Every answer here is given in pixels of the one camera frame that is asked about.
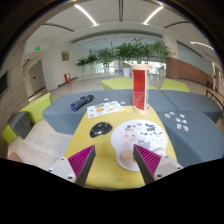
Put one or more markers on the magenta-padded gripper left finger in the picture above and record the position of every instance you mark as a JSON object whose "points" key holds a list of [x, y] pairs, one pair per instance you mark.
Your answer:
{"points": [[80, 161]]}

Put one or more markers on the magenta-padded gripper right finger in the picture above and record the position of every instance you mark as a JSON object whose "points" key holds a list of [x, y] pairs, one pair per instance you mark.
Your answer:
{"points": [[150, 161]]}

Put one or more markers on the black computer mouse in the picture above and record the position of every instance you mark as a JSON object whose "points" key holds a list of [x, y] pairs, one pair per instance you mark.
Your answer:
{"points": [[100, 129]]}

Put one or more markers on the round white printed mouse pad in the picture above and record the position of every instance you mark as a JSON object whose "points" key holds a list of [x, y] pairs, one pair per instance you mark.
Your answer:
{"points": [[140, 133]]}

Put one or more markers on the group of small stickers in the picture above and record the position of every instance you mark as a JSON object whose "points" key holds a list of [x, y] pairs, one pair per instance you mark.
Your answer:
{"points": [[167, 115]]}

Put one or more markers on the long grey upholstered bench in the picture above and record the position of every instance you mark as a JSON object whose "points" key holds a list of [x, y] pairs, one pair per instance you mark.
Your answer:
{"points": [[63, 113]]}

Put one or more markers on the white sticker sheet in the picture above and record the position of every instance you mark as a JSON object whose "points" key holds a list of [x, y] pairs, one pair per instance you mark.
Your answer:
{"points": [[105, 109]]}

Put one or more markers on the lime green upholstered seat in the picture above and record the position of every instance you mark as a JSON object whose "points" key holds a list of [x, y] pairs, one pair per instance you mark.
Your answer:
{"points": [[36, 108]]}

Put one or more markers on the small dark grey ottoman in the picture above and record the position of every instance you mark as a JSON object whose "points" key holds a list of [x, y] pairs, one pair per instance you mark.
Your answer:
{"points": [[19, 124]]}

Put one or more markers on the red panelled cylinder stand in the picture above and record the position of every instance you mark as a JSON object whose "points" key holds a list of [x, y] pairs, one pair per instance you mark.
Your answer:
{"points": [[140, 90]]}

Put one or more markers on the lime green upholstered bench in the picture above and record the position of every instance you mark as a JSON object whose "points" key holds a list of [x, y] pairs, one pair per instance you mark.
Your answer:
{"points": [[175, 85], [116, 83]]}

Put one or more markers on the red fire extinguisher box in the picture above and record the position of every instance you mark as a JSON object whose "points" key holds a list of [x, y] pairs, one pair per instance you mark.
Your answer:
{"points": [[67, 78]]}

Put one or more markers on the grey door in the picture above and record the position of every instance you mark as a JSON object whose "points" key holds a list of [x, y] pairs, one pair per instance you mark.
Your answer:
{"points": [[36, 77]]}

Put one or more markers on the row of potted plants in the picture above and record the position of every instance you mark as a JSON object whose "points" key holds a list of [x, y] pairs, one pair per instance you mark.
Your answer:
{"points": [[125, 53]]}

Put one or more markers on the green exit sign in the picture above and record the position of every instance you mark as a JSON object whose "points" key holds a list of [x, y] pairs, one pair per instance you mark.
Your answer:
{"points": [[37, 48]]}

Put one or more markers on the ceiling strip lights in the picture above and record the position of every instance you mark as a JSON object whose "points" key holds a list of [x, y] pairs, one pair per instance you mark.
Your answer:
{"points": [[85, 14]]}

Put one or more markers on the brass wall plaque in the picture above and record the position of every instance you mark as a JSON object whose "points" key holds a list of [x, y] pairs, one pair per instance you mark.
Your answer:
{"points": [[65, 55]]}

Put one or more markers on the black wall screen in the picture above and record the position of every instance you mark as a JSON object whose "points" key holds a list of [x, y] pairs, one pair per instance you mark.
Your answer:
{"points": [[3, 84]]}

